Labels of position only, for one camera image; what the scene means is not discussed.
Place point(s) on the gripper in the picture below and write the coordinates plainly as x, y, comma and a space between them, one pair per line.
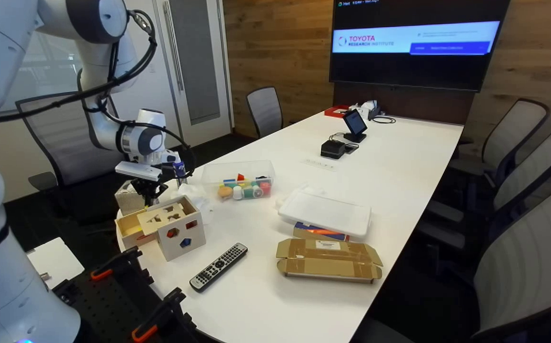
150, 184

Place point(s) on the small open wooden box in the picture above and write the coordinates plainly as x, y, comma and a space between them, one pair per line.
128, 231

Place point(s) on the clear plastic container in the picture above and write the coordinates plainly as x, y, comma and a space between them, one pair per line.
218, 172

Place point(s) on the blue and orange flat box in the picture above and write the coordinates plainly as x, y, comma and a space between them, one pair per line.
320, 232

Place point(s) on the white plastic container lid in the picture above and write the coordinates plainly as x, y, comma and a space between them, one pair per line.
325, 213

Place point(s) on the small black box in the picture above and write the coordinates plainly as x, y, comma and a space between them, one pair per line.
332, 149

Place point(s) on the flattened cardboard box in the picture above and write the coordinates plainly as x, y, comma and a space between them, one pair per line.
327, 261

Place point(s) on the red flat box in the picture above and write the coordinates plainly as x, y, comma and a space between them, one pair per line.
336, 111

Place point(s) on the wooden shape sorter lid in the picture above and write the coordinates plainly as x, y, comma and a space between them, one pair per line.
161, 218

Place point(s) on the beige speckled block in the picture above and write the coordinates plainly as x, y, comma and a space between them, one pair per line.
127, 199

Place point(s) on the crumpled white plastic bag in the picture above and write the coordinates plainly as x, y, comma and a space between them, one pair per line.
196, 197

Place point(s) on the wooden shape sorter cube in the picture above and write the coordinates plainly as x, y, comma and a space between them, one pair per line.
182, 238

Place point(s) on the black clamp with orange tip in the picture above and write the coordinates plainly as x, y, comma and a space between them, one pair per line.
161, 317
118, 264

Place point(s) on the black remote control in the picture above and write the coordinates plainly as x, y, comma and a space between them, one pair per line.
218, 267

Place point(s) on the heap of colourful toy blocks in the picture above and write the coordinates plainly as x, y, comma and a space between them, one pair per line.
249, 190

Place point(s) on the grey office chair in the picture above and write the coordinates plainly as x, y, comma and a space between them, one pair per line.
65, 143
265, 110

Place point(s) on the white sheet of paper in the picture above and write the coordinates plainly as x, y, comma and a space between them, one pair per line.
56, 261

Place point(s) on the white door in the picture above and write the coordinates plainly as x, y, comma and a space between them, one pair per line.
194, 71

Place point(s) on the table socket plate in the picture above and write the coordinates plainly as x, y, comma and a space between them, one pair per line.
319, 165

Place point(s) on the small black device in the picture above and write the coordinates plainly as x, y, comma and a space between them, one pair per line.
351, 148

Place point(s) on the tablet on black stand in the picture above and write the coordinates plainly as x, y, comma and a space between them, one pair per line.
354, 124

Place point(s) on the row of grey office chairs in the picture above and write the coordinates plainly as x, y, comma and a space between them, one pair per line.
523, 267

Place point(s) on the large wall screen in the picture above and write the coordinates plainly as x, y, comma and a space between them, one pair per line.
418, 62

